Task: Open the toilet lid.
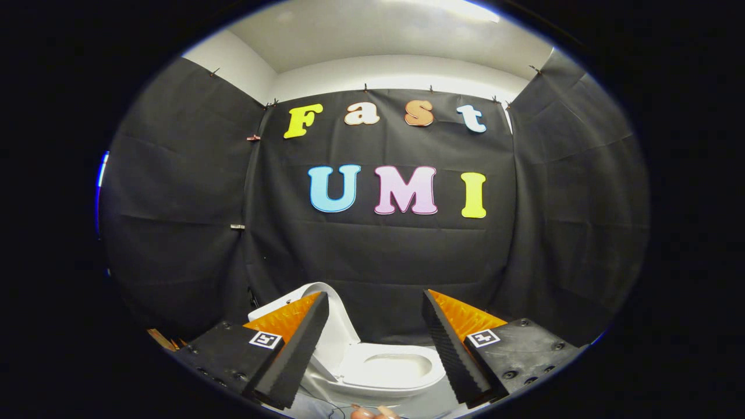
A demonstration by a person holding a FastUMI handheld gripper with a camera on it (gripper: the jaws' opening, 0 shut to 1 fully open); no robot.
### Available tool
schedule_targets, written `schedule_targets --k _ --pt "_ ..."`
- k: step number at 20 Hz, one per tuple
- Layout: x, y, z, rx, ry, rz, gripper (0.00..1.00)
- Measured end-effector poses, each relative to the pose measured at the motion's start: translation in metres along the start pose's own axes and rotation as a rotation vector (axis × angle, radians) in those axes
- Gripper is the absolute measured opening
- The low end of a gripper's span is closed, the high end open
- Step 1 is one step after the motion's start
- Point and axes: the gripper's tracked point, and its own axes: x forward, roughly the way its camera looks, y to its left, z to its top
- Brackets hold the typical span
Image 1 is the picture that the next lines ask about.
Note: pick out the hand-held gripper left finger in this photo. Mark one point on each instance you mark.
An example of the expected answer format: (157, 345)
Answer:
(302, 349)

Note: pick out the row of small dark clips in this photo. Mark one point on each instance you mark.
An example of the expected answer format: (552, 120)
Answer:
(365, 88)

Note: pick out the orange brown strip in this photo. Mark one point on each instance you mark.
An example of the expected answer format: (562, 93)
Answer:
(162, 339)

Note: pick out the white toilet tank lid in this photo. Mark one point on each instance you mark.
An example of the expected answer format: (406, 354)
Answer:
(265, 310)

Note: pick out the black backdrop cloth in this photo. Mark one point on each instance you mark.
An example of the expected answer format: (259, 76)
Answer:
(384, 262)

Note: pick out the white toilet seat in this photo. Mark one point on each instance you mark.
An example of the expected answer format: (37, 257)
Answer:
(361, 381)

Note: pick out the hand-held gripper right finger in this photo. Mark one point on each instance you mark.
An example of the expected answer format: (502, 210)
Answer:
(451, 349)

